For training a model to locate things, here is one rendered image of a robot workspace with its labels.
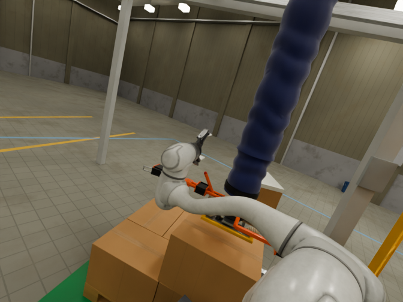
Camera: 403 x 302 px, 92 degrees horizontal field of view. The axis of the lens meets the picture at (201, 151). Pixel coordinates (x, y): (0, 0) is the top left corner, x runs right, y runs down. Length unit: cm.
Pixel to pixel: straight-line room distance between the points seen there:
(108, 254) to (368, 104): 930
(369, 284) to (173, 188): 58
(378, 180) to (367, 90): 749
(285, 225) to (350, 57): 964
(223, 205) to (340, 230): 206
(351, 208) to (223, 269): 156
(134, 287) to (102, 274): 30
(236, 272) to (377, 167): 163
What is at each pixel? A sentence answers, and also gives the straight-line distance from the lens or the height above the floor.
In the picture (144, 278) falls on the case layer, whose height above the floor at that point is 50.
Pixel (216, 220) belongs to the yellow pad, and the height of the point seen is 113.
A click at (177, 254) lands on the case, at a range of 146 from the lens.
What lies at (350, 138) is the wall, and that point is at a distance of 952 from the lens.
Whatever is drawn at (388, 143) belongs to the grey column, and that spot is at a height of 192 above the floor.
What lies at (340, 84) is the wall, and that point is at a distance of 978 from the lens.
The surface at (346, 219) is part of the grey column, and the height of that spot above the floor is 110.
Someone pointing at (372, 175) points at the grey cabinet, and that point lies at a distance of 240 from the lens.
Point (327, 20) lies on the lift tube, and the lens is 127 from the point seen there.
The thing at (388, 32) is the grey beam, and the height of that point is 315.
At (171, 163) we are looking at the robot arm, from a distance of 70.
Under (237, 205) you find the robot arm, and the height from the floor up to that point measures 156.
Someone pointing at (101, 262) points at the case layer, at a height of 43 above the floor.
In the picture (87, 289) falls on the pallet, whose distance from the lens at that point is 218.
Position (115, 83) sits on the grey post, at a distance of 406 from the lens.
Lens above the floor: 182
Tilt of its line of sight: 15 degrees down
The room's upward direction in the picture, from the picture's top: 17 degrees clockwise
